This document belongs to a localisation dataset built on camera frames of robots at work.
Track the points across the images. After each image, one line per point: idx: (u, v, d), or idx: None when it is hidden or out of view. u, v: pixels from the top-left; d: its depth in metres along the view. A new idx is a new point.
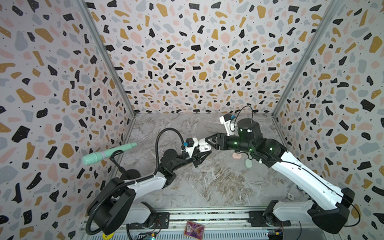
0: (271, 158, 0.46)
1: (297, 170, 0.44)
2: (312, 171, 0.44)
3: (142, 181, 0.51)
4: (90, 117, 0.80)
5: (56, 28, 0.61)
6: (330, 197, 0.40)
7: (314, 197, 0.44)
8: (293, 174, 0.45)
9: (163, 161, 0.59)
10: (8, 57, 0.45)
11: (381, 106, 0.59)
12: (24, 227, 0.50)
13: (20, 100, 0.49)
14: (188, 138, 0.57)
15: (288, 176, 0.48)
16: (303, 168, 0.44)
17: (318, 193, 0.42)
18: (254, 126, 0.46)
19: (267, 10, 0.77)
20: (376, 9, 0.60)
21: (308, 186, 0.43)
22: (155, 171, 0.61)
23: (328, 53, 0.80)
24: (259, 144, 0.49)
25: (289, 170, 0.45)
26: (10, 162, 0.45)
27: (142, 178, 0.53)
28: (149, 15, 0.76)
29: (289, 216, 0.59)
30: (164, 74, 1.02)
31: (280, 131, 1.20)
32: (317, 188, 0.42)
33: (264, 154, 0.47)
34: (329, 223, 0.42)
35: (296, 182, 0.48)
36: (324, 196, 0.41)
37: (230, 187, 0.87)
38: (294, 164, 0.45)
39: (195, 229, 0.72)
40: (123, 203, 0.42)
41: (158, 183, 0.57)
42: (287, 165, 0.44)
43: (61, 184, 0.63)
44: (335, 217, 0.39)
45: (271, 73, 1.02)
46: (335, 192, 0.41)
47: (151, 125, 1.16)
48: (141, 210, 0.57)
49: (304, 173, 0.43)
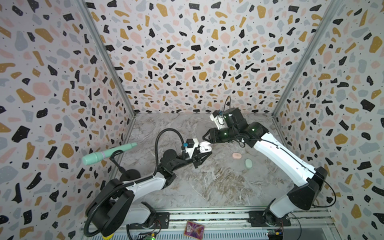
0: (252, 138, 0.50)
1: (275, 149, 0.47)
2: (288, 150, 0.47)
3: (141, 182, 0.51)
4: (90, 117, 0.80)
5: (56, 28, 0.61)
6: (303, 174, 0.43)
7: (288, 175, 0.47)
8: (270, 152, 0.48)
9: (163, 162, 0.59)
10: (8, 57, 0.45)
11: (381, 105, 0.59)
12: (24, 227, 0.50)
13: (21, 100, 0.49)
14: (188, 139, 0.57)
15: (266, 155, 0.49)
16: (280, 147, 0.47)
17: (292, 171, 0.45)
18: (234, 111, 0.53)
19: (267, 10, 0.77)
20: (376, 9, 0.60)
21: (284, 164, 0.47)
22: (154, 172, 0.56)
23: (328, 53, 0.80)
24: (241, 127, 0.54)
25: (267, 148, 0.48)
26: (10, 162, 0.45)
27: (141, 179, 0.52)
28: (150, 15, 0.76)
29: (281, 209, 0.60)
30: (164, 74, 1.02)
31: (280, 131, 1.20)
32: (292, 166, 0.45)
33: (246, 134, 0.51)
34: (302, 198, 0.45)
35: (273, 161, 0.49)
36: (298, 172, 0.44)
37: (230, 187, 0.87)
38: (272, 143, 0.48)
39: (195, 229, 0.72)
40: (121, 205, 0.41)
41: (157, 183, 0.57)
42: (266, 143, 0.48)
43: (61, 184, 0.63)
44: (307, 190, 0.42)
45: (271, 73, 1.02)
46: (307, 169, 0.44)
47: (151, 125, 1.16)
48: (141, 210, 0.57)
49: (282, 151, 0.46)
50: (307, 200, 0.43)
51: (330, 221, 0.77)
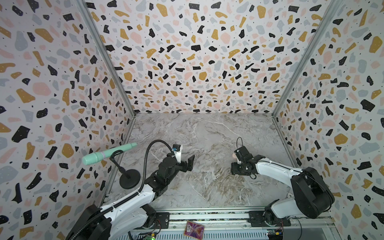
0: (254, 167, 0.67)
1: (267, 165, 0.60)
2: (279, 163, 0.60)
3: (123, 204, 0.47)
4: (90, 117, 0.80)
5: (56, 28, 0.61)
6: (288, 174, 0.51)
7: (286, 182, 0.52)
8: (266, 168, 0.60)
9: (160, 168, 0.59)
10: (8, 57, 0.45)
11: (381, 106, 0.59)
12: (24, 227, 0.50)
13: (20, 100, 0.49)
14: (175, 144, 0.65)
15: (266, 173, 0.61)
16: (272, 163, 0.60)
17: (284, 176, 0.52)
18: (241, 147, 0.74)
19: (267, 10, 0.77)
20: (376, 9, 0.60)
21: (278, 174, 0.55)
22: (140, 187, 0.56)
23: (328, 53, 0.80)
24: (247, 157, 0.72)
25: (262, 166, 0.62)
26: (10, 162, 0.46)
27: (123, 200, 0.48)
28: (150, 15, 0.76)
29: (283, 210, 0.60)
30: (164, 74, 1.02)
31: (280, 131, 1.20)
32: (281, 172, 0.53)
33: (249, 164, 0.67)
34: (303, 202, 0.46)
35: (273, 177, 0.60)
36: (286, 175, 0.51)
37: (230, 187, 0.87)
38: (265, 161, 0.62)
39: (195, 229, 0.72)
40: (97, 237, 0.39)
41: (144, 199, 0.54)
42: (260, 163, 0.62)
43: (61, 184, 0.63)
44: (298, 189, 0.46)
45: (271, 73, 1.02)
46: (294, 170, 0.51)
47: (151, 125, 1.16)
48: (132, 221, 0.55)
49: (273, 165, 0.58)
50: (305, 200, 0.45)
51: (330, 221, 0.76)
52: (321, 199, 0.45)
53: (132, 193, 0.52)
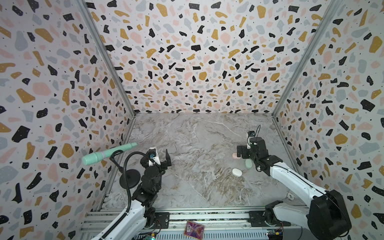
0: (267, 168, 0.61)
1: (285, 172, 0.55)
2: (299, 175, 0.52)
3: (112, 232, 0.46)
4: (90, 117, 0.80)
5: (56, 28, 0.61)
6: (308, 192, 0.46)
7: (301, 197, 0.49)
8: (282, 176, 0.56)
9: (144, 180, 0.56)
10: (7, 57, 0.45)
11: (381, 105, 0.59)
12: (24, 227, 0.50)
13: (21, 100, 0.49)
14: (151, 151, 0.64)
15: (282, 181, 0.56)
16: (290, 172, 0.54)
17: (301, 191, 0.48)
18: (260, 142, 0.64)
19: (267, 10, 0.77)
20: (376, 9, 0.60)
21: (294, 186, 0.51)
22: (127, 206, 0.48)
23: (328, 53, 0.80)
24: (262, 155, 0.65)
25: (278, 172, 0.56)
26: (10, 162, 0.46)
27: (110, 227, 0.47)
28: (150, 15, 0.76)
29: (287, 217, 0.59)
30: (164, 74, 1.02)
31: (280, 131, 1.20)
32: (299, 185, 0.49)
33: (263, 164, 0.62)
34: (319, 224, 0.42)
35: (289, 187, 0.53)
36: (304, 190, 0.47)
37: (230, 187, 0.87)
38: (283, 168, 0.56)
39: (195, 229, 0.72)
40: None
41: (135, 218, 0.53)
42: (277, 168, 0.57)
43: (61, 184, 0.63)
44: (316, 210, 0.42)
45: (271, 73, 1.02)
46: (315, 189, 0.46)
47: (151, 125, 1.16)
48: (131, 231, 0.56)
49: (290, 174, 0.53)
50: (322, 223, 0.41)
51: None
52: (340, 226, 0.42)
53: (119, 216, 0.51)
